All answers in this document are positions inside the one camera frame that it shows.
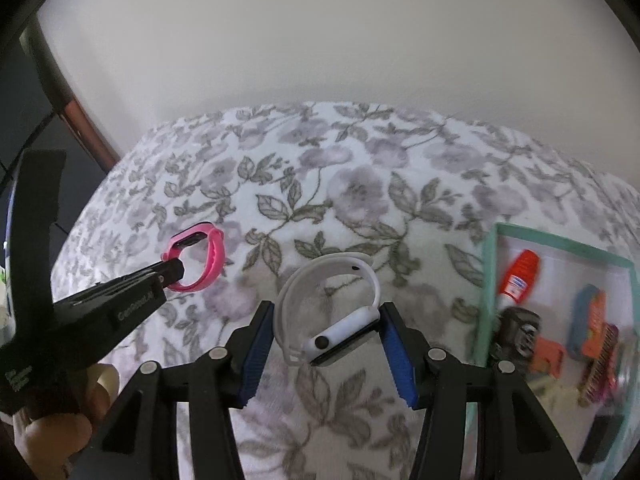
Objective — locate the pink fitness band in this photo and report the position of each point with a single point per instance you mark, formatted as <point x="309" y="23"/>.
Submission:
<point x="215" y="255"/>

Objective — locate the black toy car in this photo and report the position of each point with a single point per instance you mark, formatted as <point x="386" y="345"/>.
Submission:
<point x="517" y="332"/>

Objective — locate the red and white small bottle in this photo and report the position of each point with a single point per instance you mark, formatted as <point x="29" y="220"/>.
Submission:
<point x="520" y="275"/>

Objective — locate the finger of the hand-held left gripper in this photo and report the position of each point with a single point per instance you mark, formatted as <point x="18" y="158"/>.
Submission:
<point x="125" y="305"/>
<point x="35" y="220"/>

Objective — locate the black power adapter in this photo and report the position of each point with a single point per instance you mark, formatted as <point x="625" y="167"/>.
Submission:
<point x="602" y="437"/>

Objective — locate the pink and blue card holder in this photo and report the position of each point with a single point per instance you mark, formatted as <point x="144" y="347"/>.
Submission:
<point x="547" y="357"/>

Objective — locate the mint green tray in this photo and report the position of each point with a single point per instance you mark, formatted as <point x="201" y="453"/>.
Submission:
<point x="555" y="270"/>

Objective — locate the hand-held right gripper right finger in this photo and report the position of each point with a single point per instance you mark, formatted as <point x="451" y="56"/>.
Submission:
<point x="400" y="355"/>

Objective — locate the white smartwatch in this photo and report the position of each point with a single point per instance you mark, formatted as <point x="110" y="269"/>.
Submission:
<point x="345" y="332"/>

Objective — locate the person's left hand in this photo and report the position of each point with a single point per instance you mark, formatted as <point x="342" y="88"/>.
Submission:
<point x="50" y="435"/>

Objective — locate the gold patterned rectangular case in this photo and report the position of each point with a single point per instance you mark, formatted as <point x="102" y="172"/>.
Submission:
<point x="600" y="360"/>

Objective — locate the blue and orange small box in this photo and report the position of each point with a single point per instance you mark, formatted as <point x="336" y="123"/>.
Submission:
<point x="587" y="317"/>

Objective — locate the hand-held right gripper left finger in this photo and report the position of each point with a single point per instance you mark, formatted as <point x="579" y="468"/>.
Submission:
<point x="257" y="355"/>

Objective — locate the floral grey white blanket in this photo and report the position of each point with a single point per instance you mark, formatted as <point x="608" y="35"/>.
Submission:
<point x="350" y="185"/>

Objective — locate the brown wooden frame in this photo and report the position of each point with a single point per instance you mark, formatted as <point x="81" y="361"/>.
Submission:
<point x="80" y="115"/>

